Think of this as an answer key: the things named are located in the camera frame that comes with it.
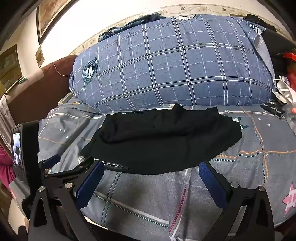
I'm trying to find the brown headboard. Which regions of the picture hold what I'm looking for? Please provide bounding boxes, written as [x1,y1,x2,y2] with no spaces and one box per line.
[5,55,77,125]

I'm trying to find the white thin cable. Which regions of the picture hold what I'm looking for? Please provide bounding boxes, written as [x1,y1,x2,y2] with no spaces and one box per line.
[51,62,72,77]

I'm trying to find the black pants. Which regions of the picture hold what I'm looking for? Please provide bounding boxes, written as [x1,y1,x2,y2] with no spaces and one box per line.
[80,104,242,175]

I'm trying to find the white crumpled plastic bag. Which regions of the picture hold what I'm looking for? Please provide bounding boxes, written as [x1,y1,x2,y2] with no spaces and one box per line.
[272,75,295,104]

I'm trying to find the wooden cabinet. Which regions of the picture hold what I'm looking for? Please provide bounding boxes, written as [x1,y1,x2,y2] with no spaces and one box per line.
[0,45,22,96]

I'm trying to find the blue plaid pillow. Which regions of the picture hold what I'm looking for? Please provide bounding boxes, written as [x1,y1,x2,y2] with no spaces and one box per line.
[69,15,276,113]

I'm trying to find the dark clothing behind pillow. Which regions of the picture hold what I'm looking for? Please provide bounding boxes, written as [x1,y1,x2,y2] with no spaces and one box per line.
[98,13,166,42]

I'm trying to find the black packet on bed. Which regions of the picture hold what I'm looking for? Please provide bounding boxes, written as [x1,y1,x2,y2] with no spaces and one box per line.
[260,101,285,119]

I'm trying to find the framed wall picture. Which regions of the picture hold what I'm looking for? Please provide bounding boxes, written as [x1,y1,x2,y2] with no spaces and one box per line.
[36,0,77,45]

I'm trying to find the grey patterned bed sheet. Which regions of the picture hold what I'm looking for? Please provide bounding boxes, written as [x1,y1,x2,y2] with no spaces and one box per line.
[38,98,295,240]

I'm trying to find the red object at right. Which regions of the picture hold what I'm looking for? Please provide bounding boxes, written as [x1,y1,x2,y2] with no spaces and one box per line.
[283,52,295,86]

